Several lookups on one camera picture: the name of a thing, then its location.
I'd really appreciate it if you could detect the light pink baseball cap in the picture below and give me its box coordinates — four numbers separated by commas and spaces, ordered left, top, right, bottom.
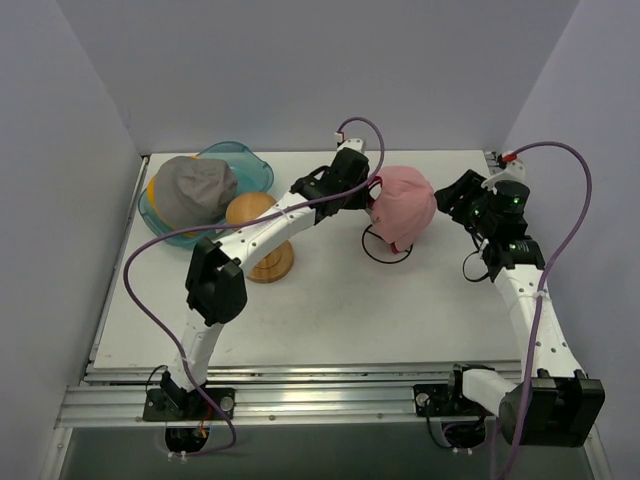
369, 166, 437, 244

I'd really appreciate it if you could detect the grey bucket hat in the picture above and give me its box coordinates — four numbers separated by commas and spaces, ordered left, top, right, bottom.
147, 156, 238, 230

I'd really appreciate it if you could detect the yellow bucket hat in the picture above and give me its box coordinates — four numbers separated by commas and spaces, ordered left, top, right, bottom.
147, 175, 219, 231

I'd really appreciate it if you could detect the magenta baseball cap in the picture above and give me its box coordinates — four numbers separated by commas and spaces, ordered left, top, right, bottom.
370, 196, 414, 253

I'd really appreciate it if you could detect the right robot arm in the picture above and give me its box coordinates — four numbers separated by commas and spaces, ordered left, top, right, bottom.
435, 170, 605, 448

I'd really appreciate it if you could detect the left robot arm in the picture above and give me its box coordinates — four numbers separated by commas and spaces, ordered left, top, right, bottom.
160, 139, 369, 419

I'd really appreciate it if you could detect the wooden mushroom hat stand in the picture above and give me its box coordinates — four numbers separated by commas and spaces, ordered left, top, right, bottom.
226, 192, 294, 284

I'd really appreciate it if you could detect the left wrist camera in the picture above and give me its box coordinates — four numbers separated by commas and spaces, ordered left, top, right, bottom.
334, 132, 366, 154

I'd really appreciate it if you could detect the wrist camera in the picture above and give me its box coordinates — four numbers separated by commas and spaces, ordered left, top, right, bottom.
334, 132, 366, 154
482, 151, 526, 190

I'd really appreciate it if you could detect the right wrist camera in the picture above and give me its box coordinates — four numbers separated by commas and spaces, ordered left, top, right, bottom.
482, 151, 526, 190

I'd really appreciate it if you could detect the black wire hat stand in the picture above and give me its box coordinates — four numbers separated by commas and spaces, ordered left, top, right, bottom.
360, 225, 413, 265

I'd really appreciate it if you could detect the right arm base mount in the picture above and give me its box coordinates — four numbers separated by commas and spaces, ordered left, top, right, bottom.
412, 383, 493, 418

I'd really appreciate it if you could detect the aluminium frame rail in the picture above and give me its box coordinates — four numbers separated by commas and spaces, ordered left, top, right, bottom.
54, 364, 596, 431

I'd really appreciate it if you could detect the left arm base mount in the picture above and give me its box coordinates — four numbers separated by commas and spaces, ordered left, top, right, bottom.
142, 387, 236, 422

